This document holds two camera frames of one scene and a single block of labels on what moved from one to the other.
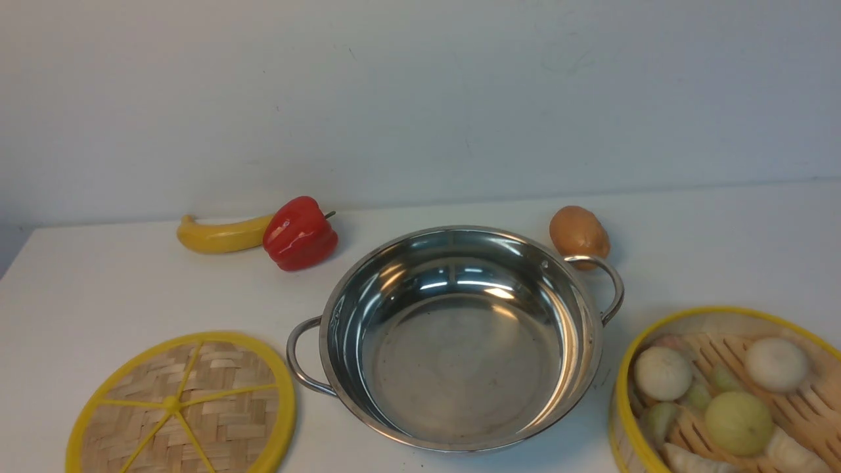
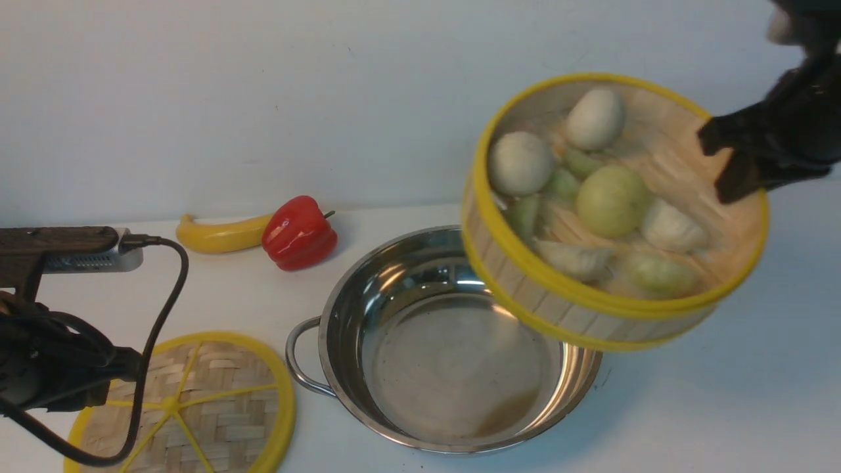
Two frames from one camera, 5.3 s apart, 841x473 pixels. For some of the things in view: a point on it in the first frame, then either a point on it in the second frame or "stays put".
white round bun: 776,364 to 595,119
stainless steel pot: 459,339 stays put
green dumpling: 699,394 to 563,186
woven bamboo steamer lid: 194,402 stays put
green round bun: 739,423 to 611,202
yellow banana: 207,238 stays put
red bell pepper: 297,236 stays put
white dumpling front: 682,462 to 592,265
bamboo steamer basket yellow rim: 728,389 to 592,214
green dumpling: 659,422 to 525,210
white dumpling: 789,456 to 665,225
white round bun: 662,374 to 520,163
